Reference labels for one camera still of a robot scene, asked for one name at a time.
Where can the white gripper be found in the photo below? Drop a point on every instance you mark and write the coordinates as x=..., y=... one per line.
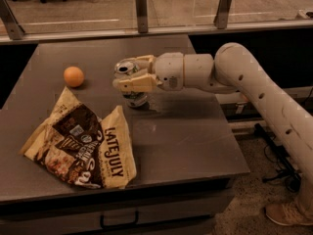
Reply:
x=169, y=70

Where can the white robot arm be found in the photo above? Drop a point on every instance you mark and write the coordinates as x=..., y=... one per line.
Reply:
x=232, y=68

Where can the orange fruit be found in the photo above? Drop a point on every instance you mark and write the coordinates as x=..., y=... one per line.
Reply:
x=73, y=76

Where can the Late July chip bag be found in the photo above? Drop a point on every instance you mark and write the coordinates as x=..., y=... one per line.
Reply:
x=80, y=148

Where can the grey cabinet drawer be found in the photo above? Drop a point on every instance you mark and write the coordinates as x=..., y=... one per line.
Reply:
x=186, y=214

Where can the tan sneaker shoe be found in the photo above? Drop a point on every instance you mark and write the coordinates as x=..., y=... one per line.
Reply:
x=287, y=214

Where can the middle metal railing bracket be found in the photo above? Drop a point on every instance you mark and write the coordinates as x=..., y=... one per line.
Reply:
x=142, y=16

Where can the metal railing bracket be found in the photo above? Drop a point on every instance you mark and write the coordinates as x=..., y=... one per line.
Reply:
x=11, y=24
x=222, y=14
x=142, y=16

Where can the right metal railing bracket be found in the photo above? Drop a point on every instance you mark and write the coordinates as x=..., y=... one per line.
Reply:
x=222, y=14

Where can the left metal railing bracket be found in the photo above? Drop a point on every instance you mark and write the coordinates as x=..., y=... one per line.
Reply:
x=11, y=24

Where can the black drawer handle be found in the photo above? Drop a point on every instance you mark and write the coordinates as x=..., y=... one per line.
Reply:
x=118, y=219

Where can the black stand with cables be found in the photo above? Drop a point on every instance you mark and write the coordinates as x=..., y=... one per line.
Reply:
x=291, y=176

